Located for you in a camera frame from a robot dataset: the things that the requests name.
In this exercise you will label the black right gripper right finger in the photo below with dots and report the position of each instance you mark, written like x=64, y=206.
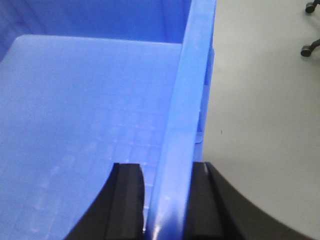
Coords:
x=217, y=211

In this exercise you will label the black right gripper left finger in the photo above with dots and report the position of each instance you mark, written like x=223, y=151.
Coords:
x=117, y=213

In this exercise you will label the light blue plastic bin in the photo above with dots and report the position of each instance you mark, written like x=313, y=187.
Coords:
x=85, y=84

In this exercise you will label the black office chair caster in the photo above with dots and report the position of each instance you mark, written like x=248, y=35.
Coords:
x=306, y=50
x=311, y=6

